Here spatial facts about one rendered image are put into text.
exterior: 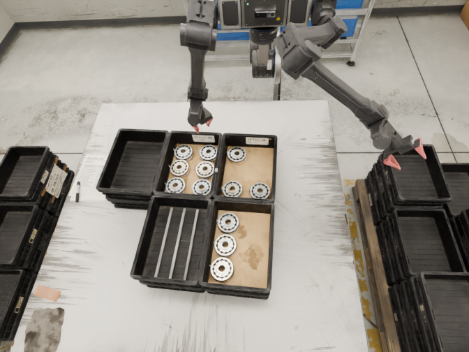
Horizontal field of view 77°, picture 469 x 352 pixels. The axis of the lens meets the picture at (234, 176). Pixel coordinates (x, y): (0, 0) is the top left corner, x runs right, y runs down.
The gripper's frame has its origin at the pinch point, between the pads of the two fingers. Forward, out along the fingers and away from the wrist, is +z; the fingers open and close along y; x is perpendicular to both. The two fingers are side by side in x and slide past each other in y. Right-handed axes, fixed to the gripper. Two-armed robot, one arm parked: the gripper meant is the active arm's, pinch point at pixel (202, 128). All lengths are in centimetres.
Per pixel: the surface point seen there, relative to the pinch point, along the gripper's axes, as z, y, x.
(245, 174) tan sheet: 23.4, 7.0, -23.2
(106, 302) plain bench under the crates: 36, -85, -28
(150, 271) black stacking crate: 24, -59, -34
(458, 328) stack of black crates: 59, 42, -143
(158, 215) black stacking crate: 23.4, -41.7, -12.3
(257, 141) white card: 17.6, 23.7, -13.8
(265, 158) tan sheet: 23.4, 22.1, -22.6
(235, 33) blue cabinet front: 65, 121, 130
